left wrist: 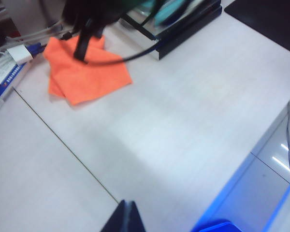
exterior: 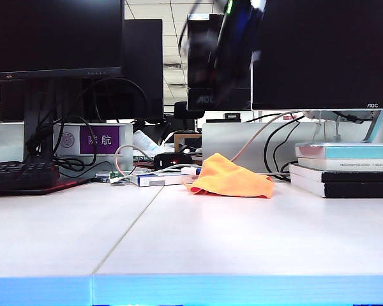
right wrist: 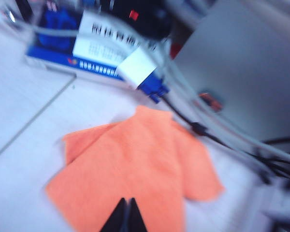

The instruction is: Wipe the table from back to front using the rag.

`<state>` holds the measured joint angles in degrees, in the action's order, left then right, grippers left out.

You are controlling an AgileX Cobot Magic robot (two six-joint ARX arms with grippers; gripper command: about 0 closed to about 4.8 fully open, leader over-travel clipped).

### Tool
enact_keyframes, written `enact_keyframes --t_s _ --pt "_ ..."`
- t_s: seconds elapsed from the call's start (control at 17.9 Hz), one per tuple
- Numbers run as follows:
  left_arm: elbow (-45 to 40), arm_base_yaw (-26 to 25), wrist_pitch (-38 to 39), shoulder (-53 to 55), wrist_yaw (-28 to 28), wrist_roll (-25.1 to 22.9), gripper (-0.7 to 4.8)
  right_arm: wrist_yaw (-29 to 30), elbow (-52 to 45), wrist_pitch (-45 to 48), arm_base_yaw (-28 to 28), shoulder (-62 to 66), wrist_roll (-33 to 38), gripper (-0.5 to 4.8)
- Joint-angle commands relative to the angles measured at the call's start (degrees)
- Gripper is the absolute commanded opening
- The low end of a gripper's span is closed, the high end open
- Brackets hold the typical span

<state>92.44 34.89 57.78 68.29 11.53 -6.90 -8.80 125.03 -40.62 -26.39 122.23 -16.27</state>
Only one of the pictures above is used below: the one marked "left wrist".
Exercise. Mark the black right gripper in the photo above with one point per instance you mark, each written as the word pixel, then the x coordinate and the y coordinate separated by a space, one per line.
pixel 94 9

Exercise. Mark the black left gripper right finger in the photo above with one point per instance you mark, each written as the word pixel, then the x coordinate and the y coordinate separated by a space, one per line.
pixel 135 220

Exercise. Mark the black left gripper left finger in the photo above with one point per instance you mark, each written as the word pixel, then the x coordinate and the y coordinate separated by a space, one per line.
pixel 118 220

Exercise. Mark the orange microfibre rag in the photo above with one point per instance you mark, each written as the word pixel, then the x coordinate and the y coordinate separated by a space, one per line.
pixel 87 79

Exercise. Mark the white video adapter with pigtail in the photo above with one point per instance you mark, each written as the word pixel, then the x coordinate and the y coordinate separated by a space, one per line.
pixel 19 54

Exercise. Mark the frosted desk divider panel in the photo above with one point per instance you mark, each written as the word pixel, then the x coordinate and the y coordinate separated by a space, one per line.
pixel 26 12

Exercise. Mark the blue and white carton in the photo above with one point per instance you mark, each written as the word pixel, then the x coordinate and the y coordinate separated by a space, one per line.
pixel 4 79

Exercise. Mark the teal book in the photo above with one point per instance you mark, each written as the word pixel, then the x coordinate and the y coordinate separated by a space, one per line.
pixel 169 12

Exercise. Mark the black mouse pad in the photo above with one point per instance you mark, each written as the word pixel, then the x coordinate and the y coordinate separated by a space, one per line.
pixel 268 21

